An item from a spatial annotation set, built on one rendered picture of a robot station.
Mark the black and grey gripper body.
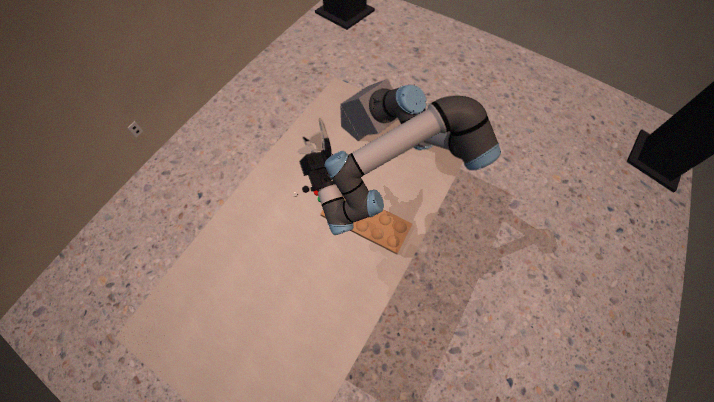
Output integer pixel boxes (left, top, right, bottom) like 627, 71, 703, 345
299, 150, 335, 192

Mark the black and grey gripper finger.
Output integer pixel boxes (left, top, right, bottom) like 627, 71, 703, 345
298, 137, 318, 154
309, 118, 332, 158

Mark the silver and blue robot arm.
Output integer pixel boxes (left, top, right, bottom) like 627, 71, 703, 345
318, 85, 501, 235

